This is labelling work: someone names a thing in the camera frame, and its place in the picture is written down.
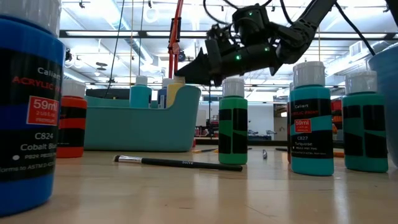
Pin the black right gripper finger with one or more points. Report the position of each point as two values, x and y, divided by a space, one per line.
202 65
196 79

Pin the black lettered brush silver ferrule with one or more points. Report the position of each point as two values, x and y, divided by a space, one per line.
186 164

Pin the dark brush long silver ferrule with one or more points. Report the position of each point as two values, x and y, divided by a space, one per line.
265 154

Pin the small turquoise paint bottle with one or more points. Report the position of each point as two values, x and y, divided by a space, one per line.
311 140

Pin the small orange paint bottle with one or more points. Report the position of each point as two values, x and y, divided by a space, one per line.
73 124

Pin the small teal green paint bottle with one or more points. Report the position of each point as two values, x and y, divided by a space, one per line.
365 140

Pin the small cobalt blue paint bottle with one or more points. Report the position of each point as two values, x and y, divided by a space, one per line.
28 124

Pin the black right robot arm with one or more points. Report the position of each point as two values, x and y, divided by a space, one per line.
298 34

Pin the large yellow paint bottle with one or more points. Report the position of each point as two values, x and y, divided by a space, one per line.
174 93

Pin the large turquoise paint bottle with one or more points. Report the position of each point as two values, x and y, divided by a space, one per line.
140 96

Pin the red desk lamp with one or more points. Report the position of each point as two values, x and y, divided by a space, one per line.
172 37

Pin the teal plastic caddy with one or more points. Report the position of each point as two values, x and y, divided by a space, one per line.
140 130

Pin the black monitor screen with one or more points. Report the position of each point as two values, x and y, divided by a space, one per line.
105 93

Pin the round ceiling fixture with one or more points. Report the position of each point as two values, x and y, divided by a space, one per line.
101 64

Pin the shelf with red bins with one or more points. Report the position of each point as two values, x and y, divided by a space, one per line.
336 109

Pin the black ceiling spotlight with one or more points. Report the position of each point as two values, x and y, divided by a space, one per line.
68 55

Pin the black brush orange bristles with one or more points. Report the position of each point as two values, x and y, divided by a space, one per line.
339 154

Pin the blue plastic cup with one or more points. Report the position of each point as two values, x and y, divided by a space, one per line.
387 109

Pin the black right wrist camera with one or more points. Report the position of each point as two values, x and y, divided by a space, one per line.
222 35

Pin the overhead frame light bar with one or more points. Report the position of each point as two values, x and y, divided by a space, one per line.
143 34

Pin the silver ventilation duct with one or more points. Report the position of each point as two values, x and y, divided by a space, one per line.
345 62

